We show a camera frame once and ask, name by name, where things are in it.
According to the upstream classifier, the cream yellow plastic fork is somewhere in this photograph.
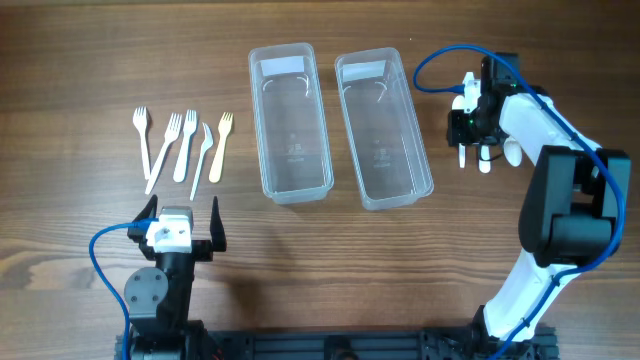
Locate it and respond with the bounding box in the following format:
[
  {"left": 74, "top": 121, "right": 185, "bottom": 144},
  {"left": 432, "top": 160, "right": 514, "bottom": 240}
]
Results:
[{"left": 208, "top": 112, "right": 234, "bottom": 183}]

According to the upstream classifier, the clear plastic container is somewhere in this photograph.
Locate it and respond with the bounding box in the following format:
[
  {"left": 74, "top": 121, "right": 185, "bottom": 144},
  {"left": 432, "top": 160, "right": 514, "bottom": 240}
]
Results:
[
  {"left": 335, "top": 48, "right": 434, "bottom": 211},
  {"left": 248, "top": 43, "right": 334, "bottom": 205}
]

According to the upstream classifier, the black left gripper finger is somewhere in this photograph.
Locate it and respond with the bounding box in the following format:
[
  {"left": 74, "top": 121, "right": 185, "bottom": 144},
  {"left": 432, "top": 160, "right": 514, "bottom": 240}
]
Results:
[
  {"left": 210, "top": 196, "right": 227, "bottom": 252},
  {"left": 134, "top": 195, "right": 158, "bottom": 223}
]

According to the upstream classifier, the white plastic fork on side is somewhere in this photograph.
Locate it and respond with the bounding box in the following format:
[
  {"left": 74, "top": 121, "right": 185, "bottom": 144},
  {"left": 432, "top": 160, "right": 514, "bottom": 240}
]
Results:
[{"left": 189, "top": 123, "right": 214, "bottom": 201}]

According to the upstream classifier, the left clear plastic container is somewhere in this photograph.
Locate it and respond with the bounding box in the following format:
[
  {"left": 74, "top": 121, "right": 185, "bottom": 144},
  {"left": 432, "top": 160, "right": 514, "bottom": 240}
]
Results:
[{"left": 248, "top": 43, "right": 334, "bottom": 205}]

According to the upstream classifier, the thick-handled white plastic spoon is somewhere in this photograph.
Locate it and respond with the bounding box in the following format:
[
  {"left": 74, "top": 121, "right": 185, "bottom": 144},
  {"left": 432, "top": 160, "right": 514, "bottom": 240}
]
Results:
[{"left": 478, "top": 145, "right": 491, "bottom": 174}]

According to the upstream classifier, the blue cable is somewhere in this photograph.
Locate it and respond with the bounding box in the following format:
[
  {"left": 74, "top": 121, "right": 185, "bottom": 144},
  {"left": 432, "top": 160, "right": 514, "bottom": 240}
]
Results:
[
  {"left": 88, "top": 218, "right": 160, "bottom": 360},
  {"left": 412, "top": 43, "right": 628, "bottom": 360}
]

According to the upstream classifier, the right clear plastic container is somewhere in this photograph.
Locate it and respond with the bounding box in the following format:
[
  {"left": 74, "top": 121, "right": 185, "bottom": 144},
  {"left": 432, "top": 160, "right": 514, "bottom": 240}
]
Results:
[{"left": 335, "top": 48, "right": 434, "bottom": 211}]

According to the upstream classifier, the broad white plastic spoon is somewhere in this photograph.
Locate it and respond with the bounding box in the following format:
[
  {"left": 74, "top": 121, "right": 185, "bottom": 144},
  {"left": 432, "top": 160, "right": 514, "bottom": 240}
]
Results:
[{"left": 503, "top": 137, "right": 522, "bottom": 167}]

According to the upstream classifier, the small white plastic fork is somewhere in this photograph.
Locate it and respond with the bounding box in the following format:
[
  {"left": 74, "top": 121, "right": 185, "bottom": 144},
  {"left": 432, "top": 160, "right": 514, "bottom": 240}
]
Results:
[{"left": 132, "top": 106, "right": 151, "bottom": 180}]

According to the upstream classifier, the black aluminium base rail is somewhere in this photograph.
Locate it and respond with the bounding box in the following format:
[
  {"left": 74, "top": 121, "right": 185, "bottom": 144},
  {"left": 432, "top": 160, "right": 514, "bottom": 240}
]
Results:
[{"left": 113, "top": 325, "right": 557, "bottom": 360}]

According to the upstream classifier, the long white plastic fork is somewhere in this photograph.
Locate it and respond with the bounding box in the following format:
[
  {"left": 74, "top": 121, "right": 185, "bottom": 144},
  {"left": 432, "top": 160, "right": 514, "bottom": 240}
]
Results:
[{"left": 145, "top": 113, "right": 182, "bottom": 195}]

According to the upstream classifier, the right blue cable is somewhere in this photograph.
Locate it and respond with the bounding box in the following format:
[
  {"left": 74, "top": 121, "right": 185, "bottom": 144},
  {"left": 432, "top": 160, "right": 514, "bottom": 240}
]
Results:
[{"left": 412, "top": 43, "right": 628, "bottom": 360}]

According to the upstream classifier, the left blue cable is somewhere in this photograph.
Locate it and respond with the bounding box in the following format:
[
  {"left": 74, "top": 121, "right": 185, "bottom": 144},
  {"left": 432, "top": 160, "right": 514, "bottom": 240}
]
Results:
[{"left": 88, "top": 218, "right": 160, "bottom": 360}]

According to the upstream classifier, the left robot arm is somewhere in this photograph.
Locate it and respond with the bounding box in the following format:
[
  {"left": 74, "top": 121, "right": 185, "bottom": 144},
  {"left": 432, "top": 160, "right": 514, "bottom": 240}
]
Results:
[{"left": 114, "top": 196, "right": 227, "bottom": 359}]

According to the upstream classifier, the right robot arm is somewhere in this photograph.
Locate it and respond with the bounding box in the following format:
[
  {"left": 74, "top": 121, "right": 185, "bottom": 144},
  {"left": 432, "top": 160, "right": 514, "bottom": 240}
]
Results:
[{"left": 447, "top": 53, "right": 631, "bottom": 358}]

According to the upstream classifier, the wide-handled white plastic fork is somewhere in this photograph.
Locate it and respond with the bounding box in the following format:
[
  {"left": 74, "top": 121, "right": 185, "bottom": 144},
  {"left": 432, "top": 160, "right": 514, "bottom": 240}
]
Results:
[{"left": 173, "top": 109, "right": 198, "bottom": 183}]

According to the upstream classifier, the thin-handled white plastic spoon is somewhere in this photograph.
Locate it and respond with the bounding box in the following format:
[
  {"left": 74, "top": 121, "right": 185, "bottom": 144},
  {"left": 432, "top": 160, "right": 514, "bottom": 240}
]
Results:
[{"left": 458, "top": 144, "right": 466, "bottom": 169}]

